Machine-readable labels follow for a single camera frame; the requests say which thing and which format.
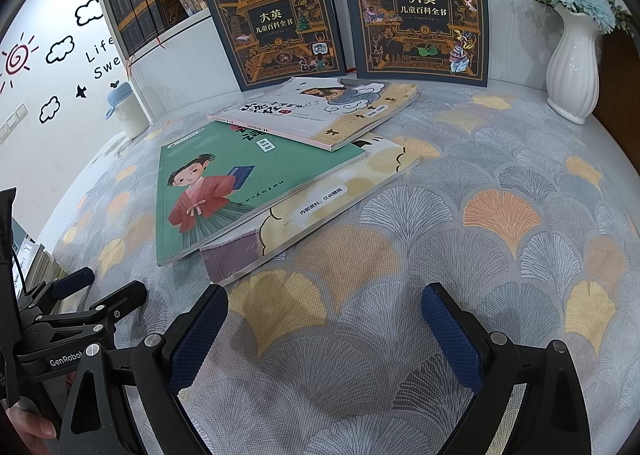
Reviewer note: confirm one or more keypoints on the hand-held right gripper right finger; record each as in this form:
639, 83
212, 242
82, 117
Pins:
450, 335

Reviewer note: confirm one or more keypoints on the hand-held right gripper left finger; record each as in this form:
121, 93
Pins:
200, 335

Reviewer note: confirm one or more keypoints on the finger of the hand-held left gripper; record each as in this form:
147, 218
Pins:
72, 282
125, 297

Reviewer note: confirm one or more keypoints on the stack of thin books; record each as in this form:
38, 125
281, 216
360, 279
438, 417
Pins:
42, 260

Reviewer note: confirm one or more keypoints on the purple banded cloud print book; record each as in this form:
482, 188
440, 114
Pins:
360, 170

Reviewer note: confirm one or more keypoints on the teal green book robed child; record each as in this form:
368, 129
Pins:
300, 170

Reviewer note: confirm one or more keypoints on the cream book grey cloud figure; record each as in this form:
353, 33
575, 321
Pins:
350, 110

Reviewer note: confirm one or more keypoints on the person's left hand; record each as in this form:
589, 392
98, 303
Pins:
32, 427

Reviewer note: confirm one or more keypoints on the ginkgo leaf patterned mat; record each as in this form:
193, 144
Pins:
450, 235

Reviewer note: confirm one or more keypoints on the white bottle blue lid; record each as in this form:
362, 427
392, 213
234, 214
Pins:
132, 115

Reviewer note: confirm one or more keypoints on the red bookmark tassel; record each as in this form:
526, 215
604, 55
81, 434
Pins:
131, 66
159, 41

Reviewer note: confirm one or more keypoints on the white ribbed vase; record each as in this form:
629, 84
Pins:
572, 75

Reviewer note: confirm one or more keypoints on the dark ornate encyclopedia book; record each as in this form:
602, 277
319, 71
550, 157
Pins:
420, 10
275, 20

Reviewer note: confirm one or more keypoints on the white wall switch plate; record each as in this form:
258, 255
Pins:
12, 124

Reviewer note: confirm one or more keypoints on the small cloud wall sticker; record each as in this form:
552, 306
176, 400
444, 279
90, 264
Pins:
49, 109

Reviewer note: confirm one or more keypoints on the black star wall sticker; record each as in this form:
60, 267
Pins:
81, 91

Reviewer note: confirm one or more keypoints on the black lettering wall sticker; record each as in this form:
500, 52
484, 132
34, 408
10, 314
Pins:
102, 60

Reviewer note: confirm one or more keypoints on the red sun wall sticker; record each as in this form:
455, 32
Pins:
17, 60

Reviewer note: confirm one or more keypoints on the medium cloud wall sticker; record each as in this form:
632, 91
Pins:
59, 50

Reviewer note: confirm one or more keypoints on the large cloud wall sticker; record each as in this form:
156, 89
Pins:
89, 11

